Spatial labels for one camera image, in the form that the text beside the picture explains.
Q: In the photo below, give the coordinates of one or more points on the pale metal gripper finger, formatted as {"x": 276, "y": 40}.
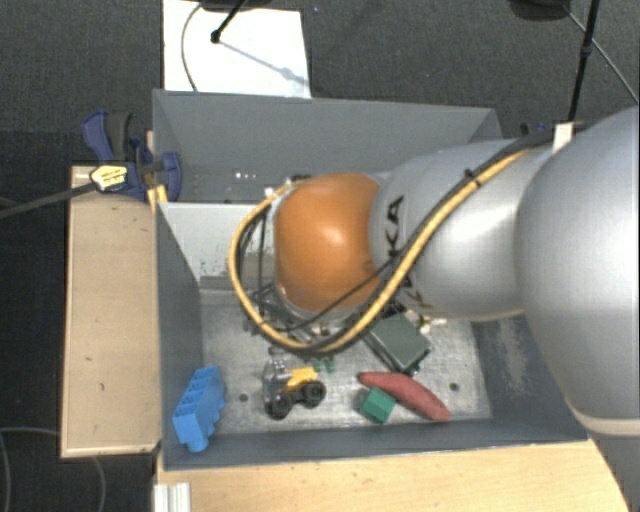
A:
{"x": 276, "y": 372}

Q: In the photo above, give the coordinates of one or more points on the yellow and black toy truck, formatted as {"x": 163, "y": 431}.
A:
{"x": 300, "y": 387}

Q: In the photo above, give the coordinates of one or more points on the dark green flat block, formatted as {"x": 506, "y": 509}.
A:
{"x": 402, "y": 342}

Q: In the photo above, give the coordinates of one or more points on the blue toy brick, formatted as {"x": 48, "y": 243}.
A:
{"x": 199, "y": 407}

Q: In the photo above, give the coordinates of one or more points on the small green toy brick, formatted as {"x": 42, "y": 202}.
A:
{"x": 377, "y": 406}

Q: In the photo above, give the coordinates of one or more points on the pale wood board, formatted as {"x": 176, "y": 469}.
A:
{"x": 112, "y": 320}

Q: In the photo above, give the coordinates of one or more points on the grey metal bin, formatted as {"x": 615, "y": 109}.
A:
{"x": 330, "y": 135}

